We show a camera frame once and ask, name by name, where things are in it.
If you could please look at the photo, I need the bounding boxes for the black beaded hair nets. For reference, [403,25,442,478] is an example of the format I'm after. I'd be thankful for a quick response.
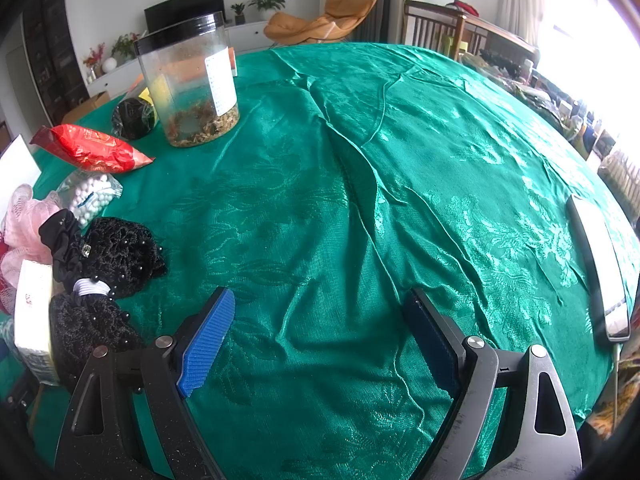
[38,209,167,391]

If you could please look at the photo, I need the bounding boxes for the tan tissue pack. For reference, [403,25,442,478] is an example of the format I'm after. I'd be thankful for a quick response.
[13,260,58,386]

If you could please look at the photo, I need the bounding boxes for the pink mesh bath sponge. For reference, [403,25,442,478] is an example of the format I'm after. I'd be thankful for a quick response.
[1,184,62,315]

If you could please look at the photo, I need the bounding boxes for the red snack bag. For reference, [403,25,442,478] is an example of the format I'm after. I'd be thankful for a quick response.
[30,124,154,174]

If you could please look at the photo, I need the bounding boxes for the black garbage bag roll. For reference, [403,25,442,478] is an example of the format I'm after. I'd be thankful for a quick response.
[111,98,156,141]

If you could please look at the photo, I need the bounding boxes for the black smartphone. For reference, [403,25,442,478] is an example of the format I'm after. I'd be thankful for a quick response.
[566,194,631,344]

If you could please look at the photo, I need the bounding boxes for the green satin tablecloth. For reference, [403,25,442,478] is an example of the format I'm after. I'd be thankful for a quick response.
[27,41,640,480]

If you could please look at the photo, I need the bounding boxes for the white cardboard box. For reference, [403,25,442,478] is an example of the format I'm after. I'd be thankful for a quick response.
[0,136,41,214]

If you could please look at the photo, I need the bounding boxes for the brown cardboard box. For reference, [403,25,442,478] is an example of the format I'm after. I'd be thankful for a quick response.
[61,91,111,124]

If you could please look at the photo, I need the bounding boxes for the orange book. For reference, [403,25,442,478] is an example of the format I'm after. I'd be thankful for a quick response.
[127,47,238,96]

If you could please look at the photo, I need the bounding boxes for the clear jar black lid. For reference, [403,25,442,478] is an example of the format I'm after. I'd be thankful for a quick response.
[134,12,240,148]

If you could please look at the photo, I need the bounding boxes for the white tv cabinet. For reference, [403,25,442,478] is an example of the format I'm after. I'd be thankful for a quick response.
[86,20,274,99]

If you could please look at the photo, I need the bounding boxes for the red flower vase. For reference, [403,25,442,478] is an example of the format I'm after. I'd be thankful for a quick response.
[82,42,105,80]

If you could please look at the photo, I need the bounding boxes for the wooden railing bench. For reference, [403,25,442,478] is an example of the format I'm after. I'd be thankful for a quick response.
[400,0,540,66]

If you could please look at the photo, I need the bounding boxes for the black display cabinet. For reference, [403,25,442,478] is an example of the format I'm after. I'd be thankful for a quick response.
[22,0,89,125]

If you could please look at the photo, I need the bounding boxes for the small potted plant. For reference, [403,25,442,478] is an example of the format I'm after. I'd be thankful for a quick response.
[231,2,246,26]

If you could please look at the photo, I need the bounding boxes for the orange lounge chair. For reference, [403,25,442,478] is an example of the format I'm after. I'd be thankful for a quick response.
[264,0,378,46]

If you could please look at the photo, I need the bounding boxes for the black television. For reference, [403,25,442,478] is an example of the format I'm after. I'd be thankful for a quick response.
[144,0,226,32]

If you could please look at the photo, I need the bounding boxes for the potted green plant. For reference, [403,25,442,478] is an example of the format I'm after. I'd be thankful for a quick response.
[248,0,288,21]

